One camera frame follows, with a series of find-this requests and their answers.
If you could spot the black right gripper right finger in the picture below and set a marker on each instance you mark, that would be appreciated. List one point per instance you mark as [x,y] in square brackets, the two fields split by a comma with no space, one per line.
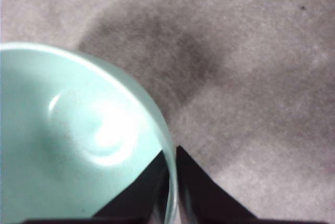
[204,195]

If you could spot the teal ceramic bowl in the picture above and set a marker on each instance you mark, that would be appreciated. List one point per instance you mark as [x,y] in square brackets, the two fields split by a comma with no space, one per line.
[65,129]

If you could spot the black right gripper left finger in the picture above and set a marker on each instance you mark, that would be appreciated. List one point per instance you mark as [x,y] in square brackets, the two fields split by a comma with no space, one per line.
[138,197]

